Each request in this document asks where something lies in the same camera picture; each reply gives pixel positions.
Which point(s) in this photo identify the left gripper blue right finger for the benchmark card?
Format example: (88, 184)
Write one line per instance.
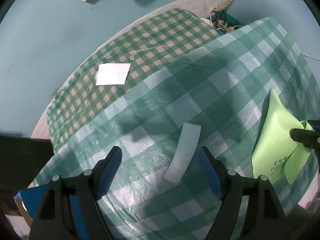
(206, 162)

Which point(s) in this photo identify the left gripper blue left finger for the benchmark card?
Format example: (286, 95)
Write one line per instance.
(108, 170)

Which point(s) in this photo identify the light green cloth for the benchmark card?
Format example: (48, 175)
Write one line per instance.
(276, 154)

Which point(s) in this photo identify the white sock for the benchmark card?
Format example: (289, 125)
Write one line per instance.
(185, 150)

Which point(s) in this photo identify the large-check green tablecloth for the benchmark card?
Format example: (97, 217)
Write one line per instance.
(215, 96)

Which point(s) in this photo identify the white paper sheet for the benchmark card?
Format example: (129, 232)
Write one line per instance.
(112, 74)

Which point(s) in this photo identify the blue cardboard box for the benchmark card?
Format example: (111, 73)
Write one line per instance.
(27, 201)

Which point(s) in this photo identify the teal basket with cables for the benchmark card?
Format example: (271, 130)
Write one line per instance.
(222, 22)

